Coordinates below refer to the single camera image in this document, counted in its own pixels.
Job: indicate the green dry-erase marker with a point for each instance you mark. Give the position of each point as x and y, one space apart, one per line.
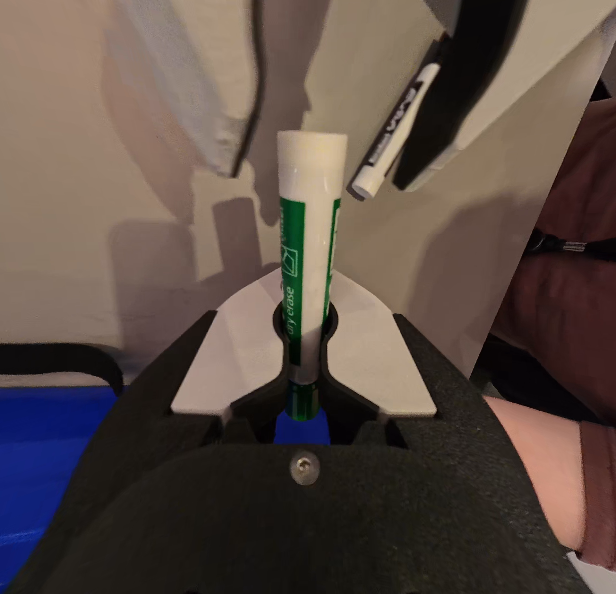
310 218

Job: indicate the maroon shirt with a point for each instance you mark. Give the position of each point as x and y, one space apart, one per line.
568 314

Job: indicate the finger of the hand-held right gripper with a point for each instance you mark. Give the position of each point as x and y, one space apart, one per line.
192 74
529 49

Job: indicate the blue plastic bin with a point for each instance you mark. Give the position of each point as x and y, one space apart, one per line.
43 459

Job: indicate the person's left forearm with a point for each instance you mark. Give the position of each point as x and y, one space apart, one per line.
534 469

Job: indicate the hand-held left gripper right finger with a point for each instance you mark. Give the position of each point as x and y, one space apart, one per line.
380 363

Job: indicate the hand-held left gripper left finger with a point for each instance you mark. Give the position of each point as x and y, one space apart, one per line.
226 363

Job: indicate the black dry-erase marker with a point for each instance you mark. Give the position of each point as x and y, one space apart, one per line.
394 131

